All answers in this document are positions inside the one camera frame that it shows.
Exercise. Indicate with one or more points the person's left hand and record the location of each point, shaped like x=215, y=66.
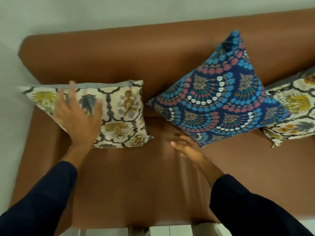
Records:
x=78, y=127

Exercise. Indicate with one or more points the brown leather sofa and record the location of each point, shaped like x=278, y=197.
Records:
x=135, y=58

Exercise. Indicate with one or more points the person's left forearm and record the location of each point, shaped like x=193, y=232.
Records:
x=37, y=201

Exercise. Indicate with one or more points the person's right forearm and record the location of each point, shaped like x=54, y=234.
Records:
x=246, y=208

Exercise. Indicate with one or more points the grey-backed cream floral cushion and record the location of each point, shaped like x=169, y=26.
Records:
x=295, y=108
x=123, y=115

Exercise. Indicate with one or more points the person's right hand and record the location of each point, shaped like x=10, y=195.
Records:
x=194, y=154

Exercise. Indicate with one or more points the blue cushion with patterned side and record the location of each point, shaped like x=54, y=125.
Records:
x=221, y=100

